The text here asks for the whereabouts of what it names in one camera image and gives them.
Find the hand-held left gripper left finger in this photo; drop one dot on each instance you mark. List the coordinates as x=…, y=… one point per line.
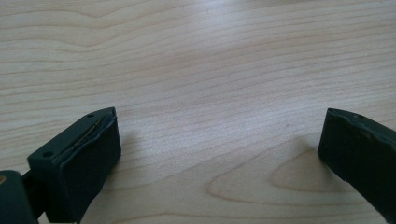
x=81, y=168

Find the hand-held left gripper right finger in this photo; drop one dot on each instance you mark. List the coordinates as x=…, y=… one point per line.
x=361, y=152

